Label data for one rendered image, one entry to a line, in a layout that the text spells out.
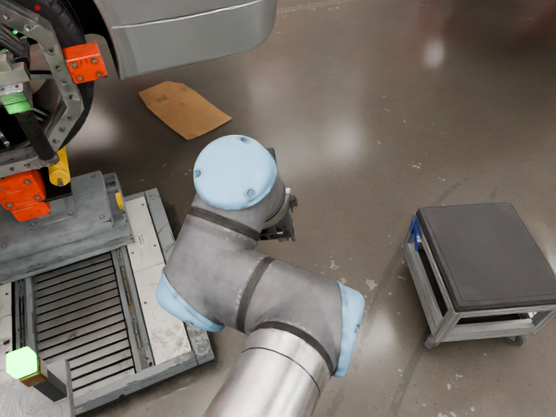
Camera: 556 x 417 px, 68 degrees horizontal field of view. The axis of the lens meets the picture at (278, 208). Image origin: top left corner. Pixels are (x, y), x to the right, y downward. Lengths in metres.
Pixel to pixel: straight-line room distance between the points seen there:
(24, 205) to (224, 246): 1.12
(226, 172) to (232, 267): 0.10
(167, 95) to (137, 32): 1.34
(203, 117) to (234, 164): 1.97
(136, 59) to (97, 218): 0.65
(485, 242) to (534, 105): 1.54
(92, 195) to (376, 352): 1.24
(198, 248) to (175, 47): 0.98
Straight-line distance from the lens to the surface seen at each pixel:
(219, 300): 0.46
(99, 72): 1.27
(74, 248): 1.74
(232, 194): 0.45
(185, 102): 2.58
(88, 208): 1.77
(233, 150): 0.47
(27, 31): 1.22
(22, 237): 1.78
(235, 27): 1.41
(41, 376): 1.00
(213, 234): 0.46
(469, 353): 1.69
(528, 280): 1.49
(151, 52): 1.37
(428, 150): 2.32
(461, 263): 1.43
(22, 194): 1.49
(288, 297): 0.43
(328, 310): 0.43
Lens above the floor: 1.43
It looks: 49 degrees down
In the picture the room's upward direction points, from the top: straight up
